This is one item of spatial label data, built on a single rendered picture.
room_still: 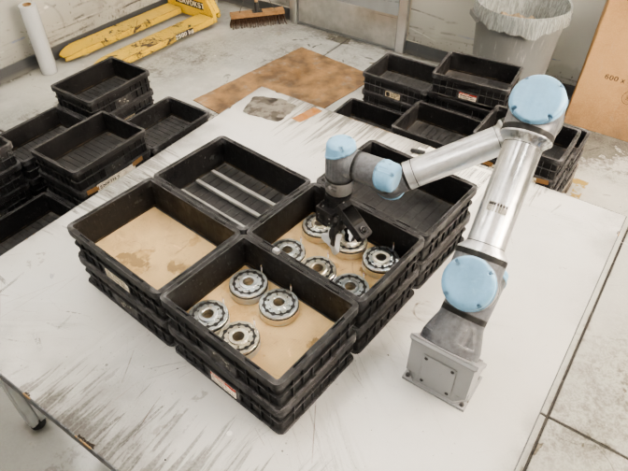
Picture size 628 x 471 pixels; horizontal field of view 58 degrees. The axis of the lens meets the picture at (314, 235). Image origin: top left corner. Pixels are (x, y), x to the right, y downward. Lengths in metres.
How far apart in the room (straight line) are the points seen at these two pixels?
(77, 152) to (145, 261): 1.24
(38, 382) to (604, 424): 1.95
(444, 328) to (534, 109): 0.53
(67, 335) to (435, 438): 1.02
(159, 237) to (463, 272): 0.91
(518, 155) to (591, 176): 2.35
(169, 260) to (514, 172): 0.95
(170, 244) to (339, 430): 0.72
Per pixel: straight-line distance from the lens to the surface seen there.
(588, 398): 2.56
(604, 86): 4.03
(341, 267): 1.61
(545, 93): 1.34
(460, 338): 1.40
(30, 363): 1.74
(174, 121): 3.15
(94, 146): 2.86
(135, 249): 1.73
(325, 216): 1.54
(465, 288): 1.26
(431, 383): 1.51
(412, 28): 4.63
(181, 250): 1.70
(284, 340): 1.45
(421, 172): 1.48
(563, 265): 1.95
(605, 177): 3.69
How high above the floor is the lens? 1.99
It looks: 43 degrees down
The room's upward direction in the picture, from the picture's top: straight up
